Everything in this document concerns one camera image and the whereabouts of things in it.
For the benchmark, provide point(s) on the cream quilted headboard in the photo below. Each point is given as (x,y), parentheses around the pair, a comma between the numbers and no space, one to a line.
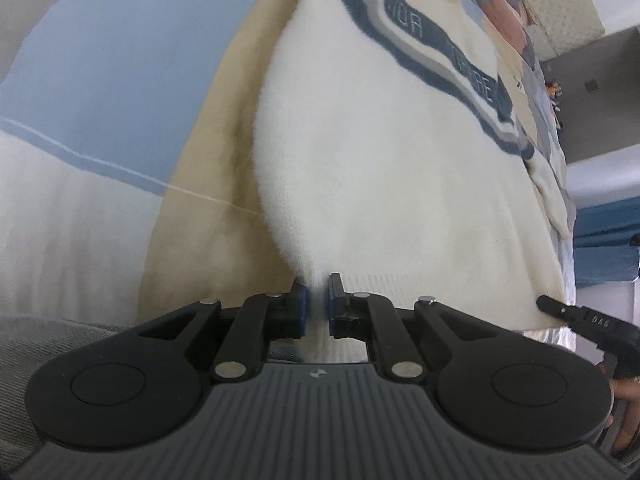
(560,0)

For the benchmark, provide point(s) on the grey cabinet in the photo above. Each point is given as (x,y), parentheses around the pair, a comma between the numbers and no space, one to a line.
(595,105)

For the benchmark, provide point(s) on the cream sweater with blue stripes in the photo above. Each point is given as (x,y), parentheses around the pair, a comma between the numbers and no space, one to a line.
(390,185)

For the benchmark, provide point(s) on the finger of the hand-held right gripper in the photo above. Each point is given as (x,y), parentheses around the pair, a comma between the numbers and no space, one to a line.
(575,316)

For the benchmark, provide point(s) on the person's right hand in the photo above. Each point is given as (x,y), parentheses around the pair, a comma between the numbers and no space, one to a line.
(627,390)

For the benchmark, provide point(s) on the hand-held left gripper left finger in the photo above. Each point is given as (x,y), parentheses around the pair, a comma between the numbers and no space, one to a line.
(301,312)

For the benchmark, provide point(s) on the blue fabric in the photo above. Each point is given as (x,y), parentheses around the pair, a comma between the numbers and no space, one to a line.
(605,240)

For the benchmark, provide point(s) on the pastel patchwork blanket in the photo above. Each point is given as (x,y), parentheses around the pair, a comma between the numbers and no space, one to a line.
(100,85)

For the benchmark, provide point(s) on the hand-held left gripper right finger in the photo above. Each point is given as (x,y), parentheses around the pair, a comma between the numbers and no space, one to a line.
(334,310)

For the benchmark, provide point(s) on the small colourful toys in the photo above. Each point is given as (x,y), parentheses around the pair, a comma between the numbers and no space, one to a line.
(554,95)

